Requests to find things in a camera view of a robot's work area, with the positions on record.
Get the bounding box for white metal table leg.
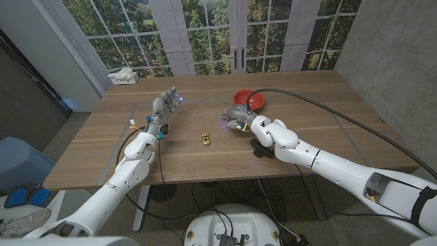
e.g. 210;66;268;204
303;176;325;220
132;184;151;232

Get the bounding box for thin black right arm wire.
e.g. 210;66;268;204
294;163;414;223

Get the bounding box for red bowl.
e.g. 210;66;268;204
233;89;266;111

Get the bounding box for thin black arm wire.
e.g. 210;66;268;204
156;139;185;245
294;163;414;223

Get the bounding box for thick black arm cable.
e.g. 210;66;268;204
115;128;195;221
246;87;437;180

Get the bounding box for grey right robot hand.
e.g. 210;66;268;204
220;104;260;133

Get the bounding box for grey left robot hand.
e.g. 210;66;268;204
145;86;183;139

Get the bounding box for crumpled white tissue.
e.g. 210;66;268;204
107;66;134;81

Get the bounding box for thin black left arm wire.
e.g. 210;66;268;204
156;139;185;245

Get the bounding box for white robot chest cover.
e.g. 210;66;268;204
0;236;139;246

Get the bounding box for blue-grey chair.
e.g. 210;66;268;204
0;136;56;195

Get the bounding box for tangled black floor cables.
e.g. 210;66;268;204
191;177;286;215

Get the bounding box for white floor cable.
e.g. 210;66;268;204
256;178;303;242

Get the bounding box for round black floor fan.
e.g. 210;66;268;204
150;184;178;203

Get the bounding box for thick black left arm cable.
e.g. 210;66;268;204
115;128;195;221

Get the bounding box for white sneaker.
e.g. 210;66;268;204
0;208;52;239

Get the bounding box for white robot torso base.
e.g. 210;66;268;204
183;203;283;246

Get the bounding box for black hairpin claw clip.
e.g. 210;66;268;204
250;138;276;159

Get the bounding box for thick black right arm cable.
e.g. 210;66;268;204
246;87;437;180

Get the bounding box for blue and black pads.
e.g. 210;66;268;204
3;182;52;208

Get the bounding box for white power strip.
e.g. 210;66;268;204
111;72;140;85

